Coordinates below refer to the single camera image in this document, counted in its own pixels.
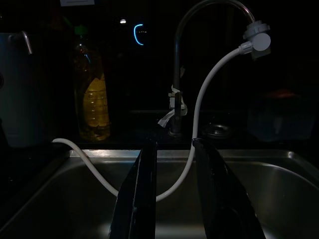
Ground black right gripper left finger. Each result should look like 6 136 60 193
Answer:
107 138 158 239

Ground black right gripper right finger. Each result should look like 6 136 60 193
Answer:
193 138 266 239

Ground stainless steel sink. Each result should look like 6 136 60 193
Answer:
0 148 319 239

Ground white torn tape strip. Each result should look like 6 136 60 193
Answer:
157 84 189 129

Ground clear plastic sponge holder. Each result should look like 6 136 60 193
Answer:
246 88 316 142

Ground yellow dish soap bottle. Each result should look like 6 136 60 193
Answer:
72 24 112 141

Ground steel gooseneck faucet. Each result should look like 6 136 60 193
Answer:
168 0 256 137

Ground grey water filter canister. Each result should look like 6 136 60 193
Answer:
0 31 50 149

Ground steel countertop hole ring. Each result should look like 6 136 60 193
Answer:
201 123 232 139

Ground white flexible hose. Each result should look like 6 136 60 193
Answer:
52 47 252 202

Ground white faucet hose adapter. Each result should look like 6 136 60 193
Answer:
241 18 272 60

